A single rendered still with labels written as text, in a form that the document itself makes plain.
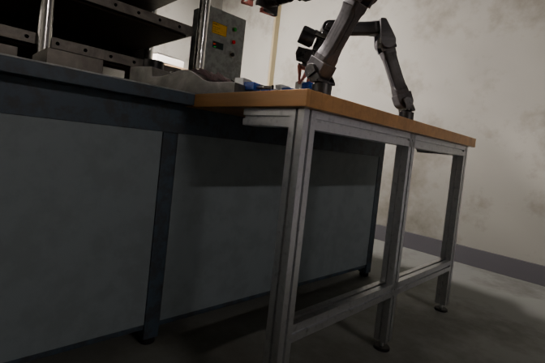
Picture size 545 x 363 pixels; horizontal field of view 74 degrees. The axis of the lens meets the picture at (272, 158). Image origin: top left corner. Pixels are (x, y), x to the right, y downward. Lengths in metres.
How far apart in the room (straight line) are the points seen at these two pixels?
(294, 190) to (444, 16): 2.52
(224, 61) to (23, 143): 1.57
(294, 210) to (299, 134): 0.17
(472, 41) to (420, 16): 0.47
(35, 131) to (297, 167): 0.64
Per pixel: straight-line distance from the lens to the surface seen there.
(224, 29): 2.43
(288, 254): 0.87
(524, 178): 2.81
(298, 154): 0.84
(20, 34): 1.92
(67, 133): 1.07
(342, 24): 1.17
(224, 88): 1.21
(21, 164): 1.06
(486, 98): 2.91
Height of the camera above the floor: 0.66
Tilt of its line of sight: 2 degrees down
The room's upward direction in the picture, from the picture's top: 6 degrees clockwise
